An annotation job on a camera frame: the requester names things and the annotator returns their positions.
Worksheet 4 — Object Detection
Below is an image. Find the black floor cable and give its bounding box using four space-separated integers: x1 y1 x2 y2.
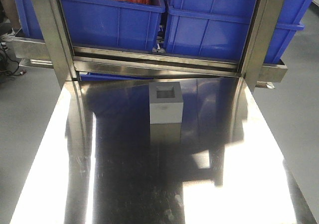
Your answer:
0 41 20 77

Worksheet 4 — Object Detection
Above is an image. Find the stainless steel shelf frame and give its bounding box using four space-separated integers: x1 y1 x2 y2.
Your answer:
14 0 285 91

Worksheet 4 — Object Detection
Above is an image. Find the gray square hollow base block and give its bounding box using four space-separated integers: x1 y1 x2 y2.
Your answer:
149 82 183 124

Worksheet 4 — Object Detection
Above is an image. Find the blue bin with red contents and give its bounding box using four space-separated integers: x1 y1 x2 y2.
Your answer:
15 0 165 51

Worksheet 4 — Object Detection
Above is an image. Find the blue plastic bin right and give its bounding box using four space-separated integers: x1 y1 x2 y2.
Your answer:
164 0 312 64

